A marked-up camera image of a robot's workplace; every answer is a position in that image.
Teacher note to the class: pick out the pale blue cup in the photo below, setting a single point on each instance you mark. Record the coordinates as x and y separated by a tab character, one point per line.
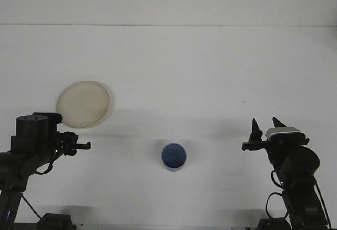
173	156

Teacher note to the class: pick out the pale round plate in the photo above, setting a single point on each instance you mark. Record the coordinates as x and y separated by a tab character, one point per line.
84	103

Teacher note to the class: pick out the grey arm camera box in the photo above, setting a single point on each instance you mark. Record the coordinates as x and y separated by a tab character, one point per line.
283	131

